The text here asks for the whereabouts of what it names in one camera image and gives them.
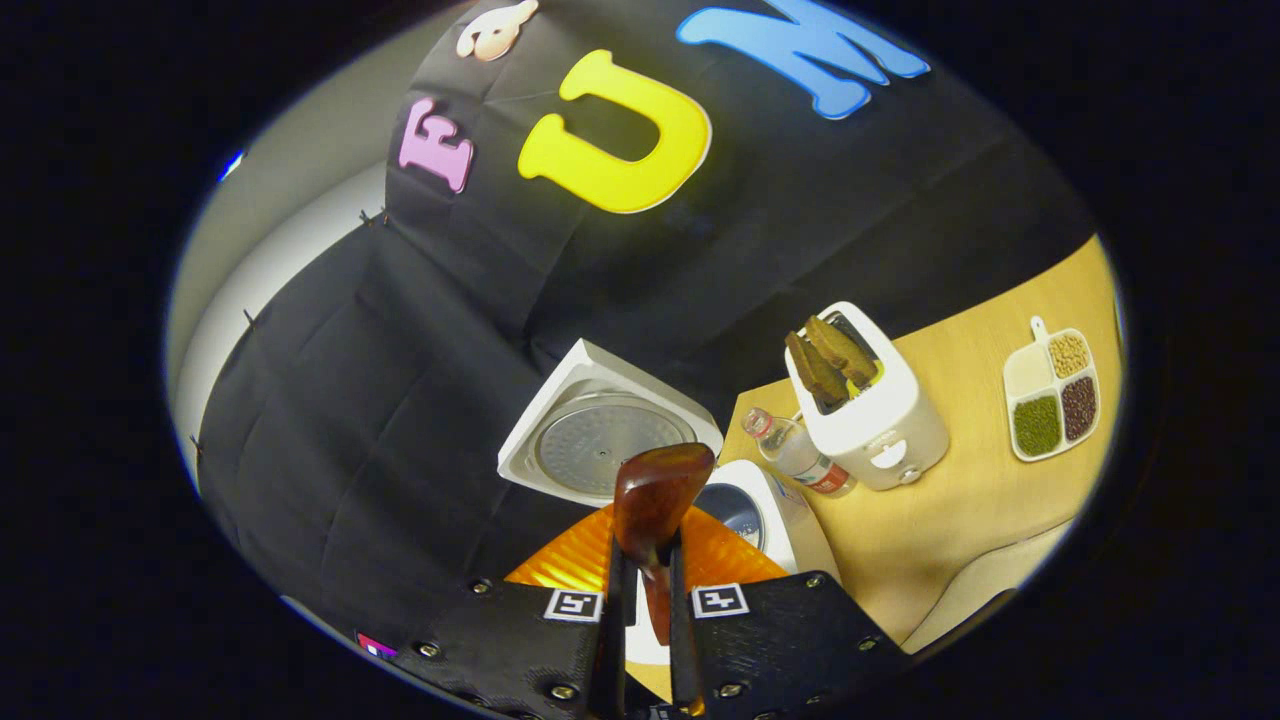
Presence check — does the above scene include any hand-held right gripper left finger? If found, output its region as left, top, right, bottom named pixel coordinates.
left=385, top=505, right=626, bottom=720

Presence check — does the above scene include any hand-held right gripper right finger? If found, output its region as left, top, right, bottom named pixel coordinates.
left=668, top=505, right=911, bottom=720

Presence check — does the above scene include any brown wooden spoon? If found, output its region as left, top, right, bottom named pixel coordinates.
left=612, top=443, right=717, bottom=647

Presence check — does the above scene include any white rice cooker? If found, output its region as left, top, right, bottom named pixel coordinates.
left=497, top=338, right=841, bottom=669

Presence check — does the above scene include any clear plastic water bottle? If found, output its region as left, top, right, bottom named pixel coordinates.
left=741, top=407, right=858, bottom=498

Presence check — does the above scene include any white toaster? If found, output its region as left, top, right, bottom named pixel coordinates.
left=785, top=301, right=951, bottom=492

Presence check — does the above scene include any brown toast slice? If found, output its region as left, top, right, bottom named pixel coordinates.
left=805, top=315, right=880, bottom=390
left=785, top=332, right=851, bottom=407

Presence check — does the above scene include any black backdrop cloth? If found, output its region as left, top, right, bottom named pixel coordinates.
left=195, top=0, right=1096, bottom=651

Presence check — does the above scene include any white divided bean dish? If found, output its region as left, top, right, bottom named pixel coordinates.
left=1003, top=316, right=1102, bottom=463

